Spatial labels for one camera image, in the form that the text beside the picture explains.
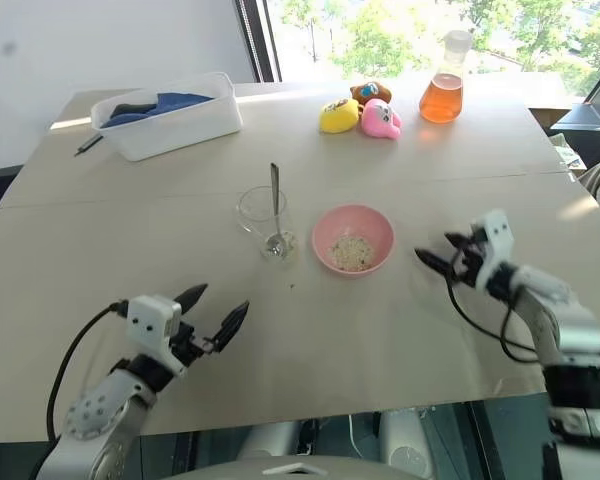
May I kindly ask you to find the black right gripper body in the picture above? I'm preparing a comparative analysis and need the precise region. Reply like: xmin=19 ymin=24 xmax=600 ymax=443
xmin=448 ymin=226 xmax=487 ymax=287

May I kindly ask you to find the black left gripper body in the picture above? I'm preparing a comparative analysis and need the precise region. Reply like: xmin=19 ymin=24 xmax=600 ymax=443
xmin=172 ymin=321 xmax=222 ymax=367

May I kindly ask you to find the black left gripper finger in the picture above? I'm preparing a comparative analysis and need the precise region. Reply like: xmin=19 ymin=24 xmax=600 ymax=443
xmin=211 ymin=299 xmax=252 ymax=354
xmin=173 ymin=282 xmax=210 ymax=314

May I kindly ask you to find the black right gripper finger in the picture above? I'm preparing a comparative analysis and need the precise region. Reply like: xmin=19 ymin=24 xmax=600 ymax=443
xmin=414 ymin=247 xmax=454 ymax=279
xmin=444 ymin=230 xmax=475 ymax=250

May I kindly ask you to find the clear glass beaker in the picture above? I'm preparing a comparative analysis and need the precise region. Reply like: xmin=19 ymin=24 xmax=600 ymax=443
xmin=236 ymin=185 xmax=300 ymax=262

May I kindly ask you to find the silver metal spoon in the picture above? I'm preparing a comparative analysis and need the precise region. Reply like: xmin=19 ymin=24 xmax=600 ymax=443
xmin=265 ymin=161 xmax=289 ymax=257

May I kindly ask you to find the pink bowl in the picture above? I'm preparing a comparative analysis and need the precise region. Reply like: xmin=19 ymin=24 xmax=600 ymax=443
xmin=311 ymin=203 xmax=397 ymax=275

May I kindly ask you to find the grey rounded robot leg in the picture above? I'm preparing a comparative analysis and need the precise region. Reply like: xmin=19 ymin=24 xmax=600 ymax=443
xmin=236 ymin=421 xmax=302 ymax=462
xmin=378 ymin=406 xmax=435 ymax=480

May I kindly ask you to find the glass flask with orange liquid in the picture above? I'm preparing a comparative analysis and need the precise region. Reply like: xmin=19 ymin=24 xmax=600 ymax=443
xmin=418 ymin=29 xmax=474 ymax=125

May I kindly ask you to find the pink plush toy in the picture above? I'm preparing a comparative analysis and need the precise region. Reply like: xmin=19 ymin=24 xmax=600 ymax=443
xmin=357 ymin=97 xmax=404 ymax=139

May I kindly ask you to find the brown cardboard box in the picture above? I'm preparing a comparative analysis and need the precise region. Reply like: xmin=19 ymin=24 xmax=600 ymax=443
xmin=528 ymin=105 xmax=574 ymax=137

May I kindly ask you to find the light grey robot torso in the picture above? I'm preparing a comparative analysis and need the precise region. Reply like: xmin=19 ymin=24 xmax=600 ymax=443
xmin=178 ymin=451 xmax=397 ymax=480

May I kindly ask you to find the white plastic bin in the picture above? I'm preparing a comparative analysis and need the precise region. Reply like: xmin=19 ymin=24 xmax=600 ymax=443
xmin=90 ymin=70 xmax=244 ymax=163

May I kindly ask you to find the brown plush toy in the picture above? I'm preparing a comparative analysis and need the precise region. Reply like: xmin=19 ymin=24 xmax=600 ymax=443
xmin=349 ymin=80 xmax=394 ymax=105

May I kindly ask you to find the yellow plush toy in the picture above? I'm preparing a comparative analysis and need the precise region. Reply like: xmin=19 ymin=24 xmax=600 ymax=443
xmin=318 ymin=97 xmax=364 ymax=134

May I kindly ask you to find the dark pen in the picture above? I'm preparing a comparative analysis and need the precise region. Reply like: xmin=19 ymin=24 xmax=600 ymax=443
xmin=74 ymin=133 xmax=104 ymax=158

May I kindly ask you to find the blue cloth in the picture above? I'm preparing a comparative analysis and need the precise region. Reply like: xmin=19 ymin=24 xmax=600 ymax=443
xmin=101 ymin=91 xmax=217 ymax=129

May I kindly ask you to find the black cloth item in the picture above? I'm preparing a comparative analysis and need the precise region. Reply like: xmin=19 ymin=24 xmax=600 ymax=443
xmin=110 ymin=101 xmax=157 ymax=118

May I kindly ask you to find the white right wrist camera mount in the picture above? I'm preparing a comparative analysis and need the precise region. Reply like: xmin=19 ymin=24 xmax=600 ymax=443
xmin=469 ymin=209 xmax=516 ymax=292

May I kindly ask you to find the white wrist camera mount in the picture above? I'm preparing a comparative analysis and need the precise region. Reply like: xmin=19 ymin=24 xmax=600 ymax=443
xmin=125 ymin=294 xmax=188 ymax=377
xmin=469 ymin=209 xmax=516 ymax=292

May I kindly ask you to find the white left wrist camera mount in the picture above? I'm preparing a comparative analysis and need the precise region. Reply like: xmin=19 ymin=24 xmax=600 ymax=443
xmin=125 ymin=294 xmax=188 ymax=377

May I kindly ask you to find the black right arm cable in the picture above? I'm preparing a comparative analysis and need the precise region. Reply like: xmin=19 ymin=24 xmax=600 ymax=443
xmin=444 ymin=278 xmax=540 ymax=364

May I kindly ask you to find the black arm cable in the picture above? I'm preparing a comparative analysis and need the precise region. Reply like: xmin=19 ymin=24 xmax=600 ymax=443
xmin=45 ymin=299 xmax=131 ymax=442
xmin=444 ymin=278 xmax=540 ymax=364

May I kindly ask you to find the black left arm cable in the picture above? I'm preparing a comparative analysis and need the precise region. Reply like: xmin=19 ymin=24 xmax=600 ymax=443
xmin=45 ymin=299 xmax=131 ymax=442

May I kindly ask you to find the dark grey angled frame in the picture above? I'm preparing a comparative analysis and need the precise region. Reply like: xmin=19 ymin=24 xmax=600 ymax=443
xmin=549 ymin=63 xmax=600 ymax=133

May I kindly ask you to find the black window frame post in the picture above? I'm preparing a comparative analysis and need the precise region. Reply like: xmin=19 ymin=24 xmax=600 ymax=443
xmin=234 ymin=0 xmax=283 ymax=84

